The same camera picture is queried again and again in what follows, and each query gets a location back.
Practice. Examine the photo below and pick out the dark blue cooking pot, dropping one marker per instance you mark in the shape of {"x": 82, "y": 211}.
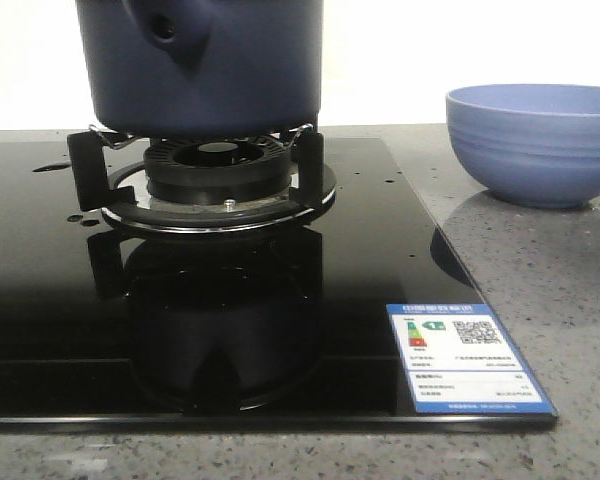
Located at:
{"x": 190, "y": 69}

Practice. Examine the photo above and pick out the light blue bowl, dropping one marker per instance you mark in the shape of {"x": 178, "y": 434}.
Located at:
{"x": 531, "y": 144}

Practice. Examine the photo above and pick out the black pot support grate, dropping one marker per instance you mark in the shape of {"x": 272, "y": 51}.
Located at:
{"x": 123, "y": 197}

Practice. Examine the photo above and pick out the black gas burner head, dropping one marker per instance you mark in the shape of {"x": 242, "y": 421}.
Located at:
{"x": 207, "y": 173}

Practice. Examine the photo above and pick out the blue energy label sticker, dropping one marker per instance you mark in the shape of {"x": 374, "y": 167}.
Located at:
{"x": 459, "y": 359}

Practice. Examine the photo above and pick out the black glass gas stove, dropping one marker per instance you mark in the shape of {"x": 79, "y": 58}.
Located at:
{"x": 291, "y": 332}

